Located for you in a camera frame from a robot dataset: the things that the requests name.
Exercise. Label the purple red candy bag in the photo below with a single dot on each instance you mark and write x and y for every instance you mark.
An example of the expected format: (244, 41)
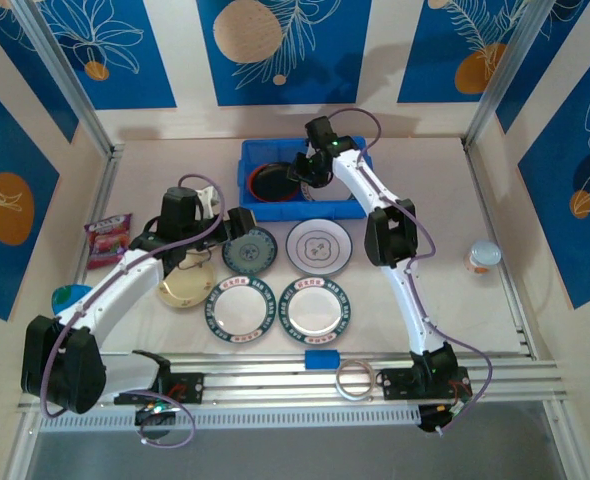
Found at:
(107, 242)

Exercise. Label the black glossy plate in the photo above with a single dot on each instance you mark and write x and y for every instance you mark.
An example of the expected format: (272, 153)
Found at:
(270, 185)

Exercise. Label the blue green small bowl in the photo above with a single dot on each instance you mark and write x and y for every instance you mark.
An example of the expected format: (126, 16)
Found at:
(70, 297)

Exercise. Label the aluminium corner post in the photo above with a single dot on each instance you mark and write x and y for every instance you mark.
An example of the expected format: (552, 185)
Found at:
(70, 85)
(507, 75)

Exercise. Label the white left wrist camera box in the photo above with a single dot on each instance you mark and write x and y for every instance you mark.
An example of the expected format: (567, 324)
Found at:
(207, 196)

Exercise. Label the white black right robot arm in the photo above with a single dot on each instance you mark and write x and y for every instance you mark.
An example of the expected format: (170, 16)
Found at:
(415, 310)

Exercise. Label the blue plastic bin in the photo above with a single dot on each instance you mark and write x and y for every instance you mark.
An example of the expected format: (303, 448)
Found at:
(300, 212)

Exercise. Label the cream flowered plate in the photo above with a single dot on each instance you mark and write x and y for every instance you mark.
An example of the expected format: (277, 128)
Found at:
(187, 292)

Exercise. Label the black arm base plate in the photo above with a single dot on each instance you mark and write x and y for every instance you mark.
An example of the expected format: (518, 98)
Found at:
(395, 385)
(190, 387)

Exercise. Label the aluminium side rail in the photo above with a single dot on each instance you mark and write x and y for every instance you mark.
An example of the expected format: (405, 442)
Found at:
(517, 305)
(102, 200)

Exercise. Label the aluminium rail frame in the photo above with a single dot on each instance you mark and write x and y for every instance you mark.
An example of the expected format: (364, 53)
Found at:
(275, 380)

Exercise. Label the black controller board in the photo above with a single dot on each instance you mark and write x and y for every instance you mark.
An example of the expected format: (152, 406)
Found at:
(432, 417)
(150, 412)

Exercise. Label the green rimmed lettered plate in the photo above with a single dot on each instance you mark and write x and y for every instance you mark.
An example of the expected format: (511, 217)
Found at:
(315, 310)
(239, 310)

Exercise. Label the blue plastic block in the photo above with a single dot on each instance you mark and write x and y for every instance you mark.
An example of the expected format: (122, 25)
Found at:
(322, 360)

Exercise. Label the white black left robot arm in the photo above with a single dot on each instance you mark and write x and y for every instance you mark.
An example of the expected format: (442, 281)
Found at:
(125, 280)

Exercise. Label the white plate dark thin rim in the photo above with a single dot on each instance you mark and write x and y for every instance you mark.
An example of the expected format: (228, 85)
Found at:
(318, 247)

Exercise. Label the clear tape roll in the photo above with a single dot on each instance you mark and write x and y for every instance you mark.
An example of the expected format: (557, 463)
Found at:
(339, 380)

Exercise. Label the blue patterned plate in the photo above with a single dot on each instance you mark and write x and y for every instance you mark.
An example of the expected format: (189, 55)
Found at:
(252, 252)

